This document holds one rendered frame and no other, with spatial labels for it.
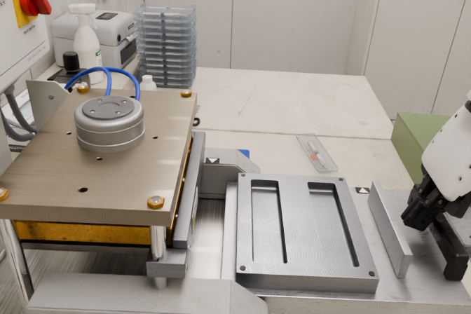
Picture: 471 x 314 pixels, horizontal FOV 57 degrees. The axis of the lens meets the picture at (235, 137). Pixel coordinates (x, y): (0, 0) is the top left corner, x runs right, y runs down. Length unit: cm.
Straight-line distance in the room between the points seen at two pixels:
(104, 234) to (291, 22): 270
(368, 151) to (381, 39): 157
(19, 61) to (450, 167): 54
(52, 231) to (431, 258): 46
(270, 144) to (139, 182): 80
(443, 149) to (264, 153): 67
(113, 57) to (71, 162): 108
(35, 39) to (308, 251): 45
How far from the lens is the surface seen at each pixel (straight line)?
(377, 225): 65
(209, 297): 49
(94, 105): 53
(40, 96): 73
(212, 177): 69
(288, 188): 65
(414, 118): 129
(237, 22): 308
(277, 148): 121
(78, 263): 64
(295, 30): 310
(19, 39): 62
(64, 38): 161
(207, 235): 66
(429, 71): 294
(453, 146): 58
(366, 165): 120
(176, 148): 51
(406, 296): 58
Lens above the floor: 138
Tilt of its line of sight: 30 degrees down
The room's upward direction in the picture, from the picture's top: 3 degrees clockwise
